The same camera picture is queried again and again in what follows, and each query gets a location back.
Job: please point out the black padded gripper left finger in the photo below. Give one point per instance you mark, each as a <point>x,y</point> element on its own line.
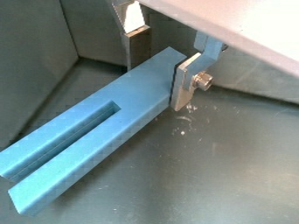
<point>137,33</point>

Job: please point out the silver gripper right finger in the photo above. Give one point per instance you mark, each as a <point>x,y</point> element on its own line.
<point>192,72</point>

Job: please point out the blue double-square peg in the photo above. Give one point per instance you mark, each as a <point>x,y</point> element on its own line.
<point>49,160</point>

